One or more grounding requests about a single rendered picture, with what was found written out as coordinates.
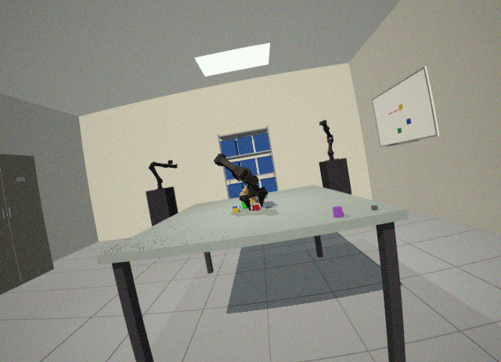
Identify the purple block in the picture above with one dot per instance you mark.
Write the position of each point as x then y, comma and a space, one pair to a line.
337, 212

